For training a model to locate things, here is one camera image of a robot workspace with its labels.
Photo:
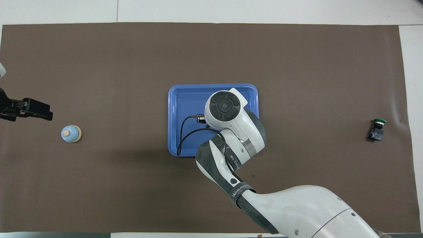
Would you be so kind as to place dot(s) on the brown table mat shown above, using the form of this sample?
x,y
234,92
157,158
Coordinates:
x,y
132,181

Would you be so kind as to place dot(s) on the light blue call bell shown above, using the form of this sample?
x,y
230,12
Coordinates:
x,y
73,132

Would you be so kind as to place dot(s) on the green push button switch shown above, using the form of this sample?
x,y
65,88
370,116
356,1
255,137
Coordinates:
x,y
376,132

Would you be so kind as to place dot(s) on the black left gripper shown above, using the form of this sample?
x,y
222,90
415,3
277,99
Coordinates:
x,y
8,107

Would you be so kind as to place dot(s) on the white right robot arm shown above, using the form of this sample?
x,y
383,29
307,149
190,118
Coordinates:
x,y
297,208

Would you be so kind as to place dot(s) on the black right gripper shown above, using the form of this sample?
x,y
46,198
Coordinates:
x,y
201,118

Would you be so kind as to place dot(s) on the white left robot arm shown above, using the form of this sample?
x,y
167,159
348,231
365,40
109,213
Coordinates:
x,y
2,70

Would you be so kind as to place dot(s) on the blue plastic tray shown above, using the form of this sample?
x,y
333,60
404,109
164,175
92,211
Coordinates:
x,y
188,102

